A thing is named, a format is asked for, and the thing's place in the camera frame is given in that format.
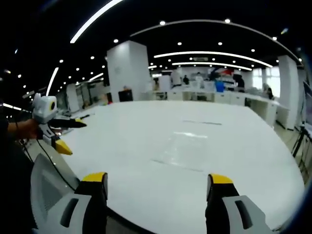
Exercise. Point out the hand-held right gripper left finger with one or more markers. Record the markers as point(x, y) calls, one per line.
point(84, 214)

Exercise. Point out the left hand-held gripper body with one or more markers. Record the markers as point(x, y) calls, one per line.
point(44, 109)

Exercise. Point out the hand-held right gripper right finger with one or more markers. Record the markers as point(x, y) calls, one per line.
point(226, 214)

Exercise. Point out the clear resealable bag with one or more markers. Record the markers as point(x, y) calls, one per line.
point(190, 148)

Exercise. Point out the person's left hand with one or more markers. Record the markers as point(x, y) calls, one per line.
point(29, 128)

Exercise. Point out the person's dark clothing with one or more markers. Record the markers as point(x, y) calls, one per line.
point(14, 185)

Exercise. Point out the black box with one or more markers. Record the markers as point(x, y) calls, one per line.
point(125, 95)

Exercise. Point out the white square pillar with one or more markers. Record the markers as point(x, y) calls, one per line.
point(288, 90)
point(128, 70)

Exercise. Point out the black tripod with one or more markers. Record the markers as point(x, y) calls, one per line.
point(299, 141)

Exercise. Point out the long white counter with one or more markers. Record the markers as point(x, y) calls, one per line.
point(231, 98)

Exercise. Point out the blue container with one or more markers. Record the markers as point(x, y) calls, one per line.
point(219, 86)

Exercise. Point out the dark display screen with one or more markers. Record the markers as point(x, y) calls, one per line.
point(307, 100)

